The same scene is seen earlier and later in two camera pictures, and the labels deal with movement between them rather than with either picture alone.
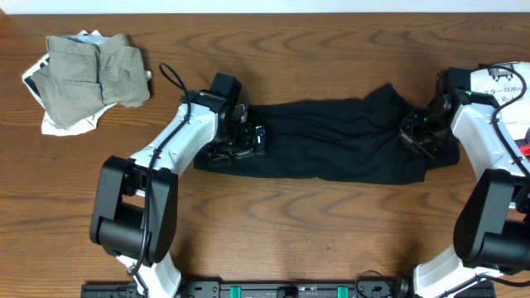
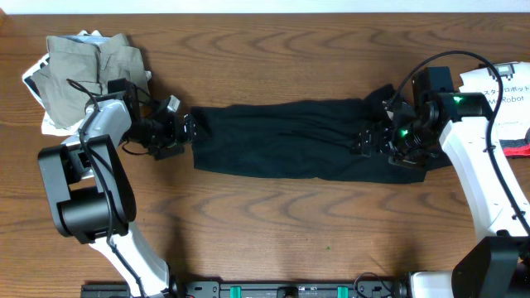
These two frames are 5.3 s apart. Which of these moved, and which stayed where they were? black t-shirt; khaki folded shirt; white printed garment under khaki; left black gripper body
Moved: left black gripper body
Stayed: white printed garment under khaki; khaki folded shirt; black t-shirt
